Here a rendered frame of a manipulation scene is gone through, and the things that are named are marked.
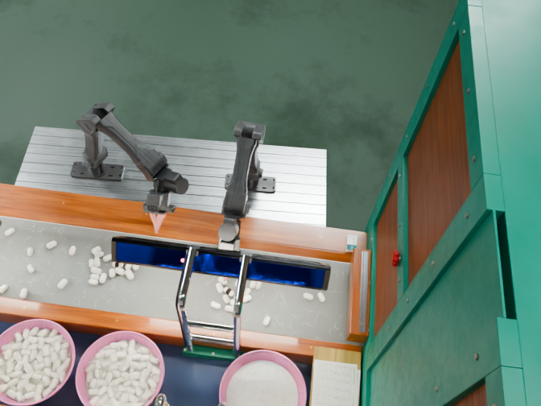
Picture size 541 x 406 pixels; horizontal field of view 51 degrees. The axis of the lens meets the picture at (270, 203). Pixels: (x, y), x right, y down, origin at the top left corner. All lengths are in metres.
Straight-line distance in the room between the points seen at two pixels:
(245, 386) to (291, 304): 0.31
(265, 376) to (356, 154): 1.69
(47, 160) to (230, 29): 1.81
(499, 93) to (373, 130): 2.26
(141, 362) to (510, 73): 1.35
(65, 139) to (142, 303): 0.83
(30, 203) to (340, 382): 1.24
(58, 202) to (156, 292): 0.50
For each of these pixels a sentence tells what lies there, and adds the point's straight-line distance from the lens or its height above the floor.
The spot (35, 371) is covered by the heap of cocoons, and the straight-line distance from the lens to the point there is 1.98.
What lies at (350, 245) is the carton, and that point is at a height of 0.79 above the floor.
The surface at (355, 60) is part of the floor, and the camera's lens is 3.72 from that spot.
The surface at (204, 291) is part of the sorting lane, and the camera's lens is 1.96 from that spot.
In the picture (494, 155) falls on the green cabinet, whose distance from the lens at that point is 1.03.
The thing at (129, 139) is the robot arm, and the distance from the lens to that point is 1.91.
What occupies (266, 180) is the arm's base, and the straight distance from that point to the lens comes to 2.24.
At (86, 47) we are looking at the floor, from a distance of 3.80.
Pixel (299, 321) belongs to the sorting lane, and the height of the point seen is 0.74.
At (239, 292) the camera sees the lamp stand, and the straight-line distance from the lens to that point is 1.54.
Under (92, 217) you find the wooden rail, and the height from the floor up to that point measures 0.76.
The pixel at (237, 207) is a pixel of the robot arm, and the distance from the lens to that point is 1.81.
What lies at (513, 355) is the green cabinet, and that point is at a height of 1.79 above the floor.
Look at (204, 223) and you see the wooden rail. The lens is 2.04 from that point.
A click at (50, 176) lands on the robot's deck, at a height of 0.67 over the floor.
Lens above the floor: 2.54
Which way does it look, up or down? 58 degrees down
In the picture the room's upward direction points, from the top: 6 degrees clockwise
